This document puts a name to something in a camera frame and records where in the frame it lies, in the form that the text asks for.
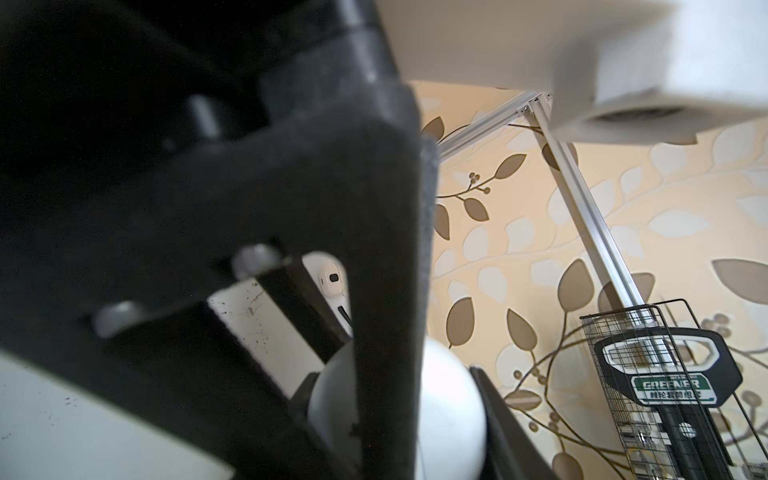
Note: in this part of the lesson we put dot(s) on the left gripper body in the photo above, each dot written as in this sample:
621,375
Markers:
125,127

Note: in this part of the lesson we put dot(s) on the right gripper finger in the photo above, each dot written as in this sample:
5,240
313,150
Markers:
509,454

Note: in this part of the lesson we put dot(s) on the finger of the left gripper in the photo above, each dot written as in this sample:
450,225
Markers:
110,293

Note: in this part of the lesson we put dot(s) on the white round earbud case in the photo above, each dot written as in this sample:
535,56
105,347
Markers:
452,428

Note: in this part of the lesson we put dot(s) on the black socket set holder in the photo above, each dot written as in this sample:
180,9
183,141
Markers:
662,385

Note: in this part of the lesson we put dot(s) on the rear wire basket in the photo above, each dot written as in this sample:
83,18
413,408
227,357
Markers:
743,438

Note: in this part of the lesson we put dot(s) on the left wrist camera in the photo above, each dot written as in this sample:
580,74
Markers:
701,65

